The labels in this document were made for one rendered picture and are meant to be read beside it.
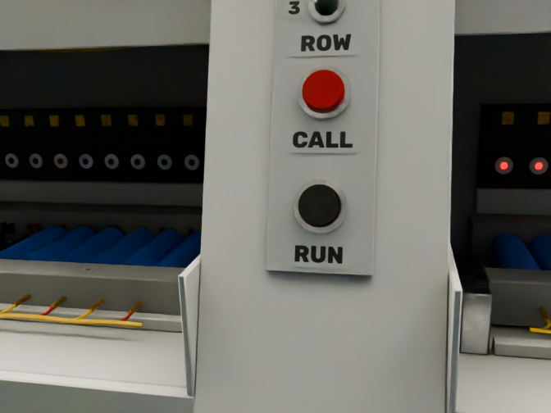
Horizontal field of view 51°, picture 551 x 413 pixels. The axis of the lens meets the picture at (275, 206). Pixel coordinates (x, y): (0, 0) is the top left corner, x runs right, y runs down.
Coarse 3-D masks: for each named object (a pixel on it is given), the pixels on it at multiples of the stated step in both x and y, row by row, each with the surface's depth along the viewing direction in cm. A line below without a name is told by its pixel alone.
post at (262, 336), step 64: (256, 0) 23; (384, 0) 22; (448, 0) 21; (256, 64) 23; (384, 64) 22; (448, 64) 21; (256, 128) 23; (384, 128) 22; (448, 128) 21; (256, 192) 22; (384, 192) 21; (448, 192) 21; (256, 256) 22; (384, 256) 21; (448, 256) 21; (256, 320) 22; (320, 320) 22; (384, 320) 21; (448, 320) 21; (256, 384) 22; (320, 384) 21; (384, 384) 21
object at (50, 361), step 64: (0, 192) 44; (64, 192) 43; (128, 192) 42; (192, 192) 41; (0, 320) 30; (192, 320) 22; (0, 384) 24; (64, 384) 24; (128, 384) 23; (192, 384) 22
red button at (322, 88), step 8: (320, 72) 22; (328, 72) 21; (312, 80) 22; (320, 80) 22; (328, 80) 21; (336, 80) 21; (304, 88) 22; (312, 88) 22; (320, 88) 22; (328, 88) 21; (336, 88) 21; (344, 88) 22; (304, 96) 22; (312, 96) 22; (320, 96) 22; (328, 96) 21; (336, 96) 21; (312, 104) 22; (320, 104) 21; (328, 104) 21; (336, 104) 21
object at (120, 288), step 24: (0, 264) 31; (24, 264) 31; (48, 264) 30; (72, 264) 30; (96, 264) 30; (0, 288) 30; (24, 288) 30; (48, 288) 29; (72, 288) 29; (96, 288) 29; (120, 288) 28; (144, 288) 28; (168, 288) 28; (0, 312) 28; (48, 312) 28; (144, 312) 28; (168, 312) 28
